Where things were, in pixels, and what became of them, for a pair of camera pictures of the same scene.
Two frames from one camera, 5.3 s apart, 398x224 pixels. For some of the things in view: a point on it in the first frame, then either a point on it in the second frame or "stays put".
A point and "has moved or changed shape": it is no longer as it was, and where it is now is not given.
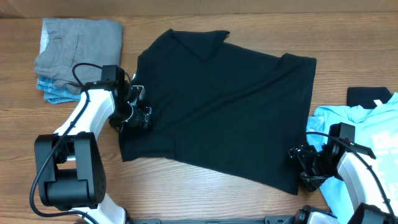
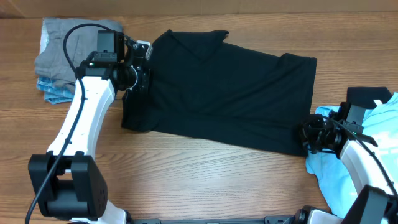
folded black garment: (365, 96) stays put
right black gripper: (306, 163) to (310, 134)
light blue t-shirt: (376, 130) stays put
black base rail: (270, 219) stays put
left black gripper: (142, 117) to (143, 86)
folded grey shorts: (68, 42) stays put
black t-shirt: (225, 109) has moved or changed shape
